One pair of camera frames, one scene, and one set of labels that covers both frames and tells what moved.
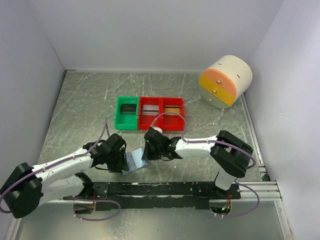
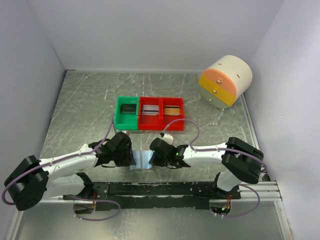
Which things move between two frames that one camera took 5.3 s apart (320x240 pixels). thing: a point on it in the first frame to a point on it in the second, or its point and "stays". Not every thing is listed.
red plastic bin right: x=172 y=122 stays
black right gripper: x=146 y=155 to x=154 y=161
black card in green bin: x=128 y=108 stays
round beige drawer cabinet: x=227 y=79 stays
